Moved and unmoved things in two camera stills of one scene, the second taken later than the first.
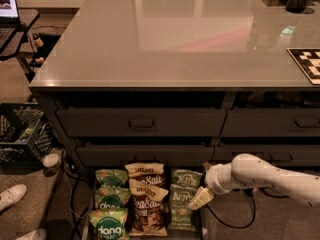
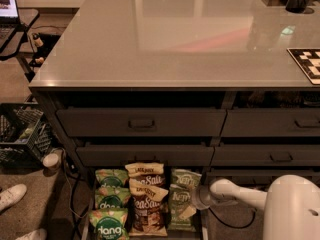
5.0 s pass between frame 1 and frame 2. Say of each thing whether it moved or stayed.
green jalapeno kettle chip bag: stayed
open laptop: stayed
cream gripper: moved
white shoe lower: stayed
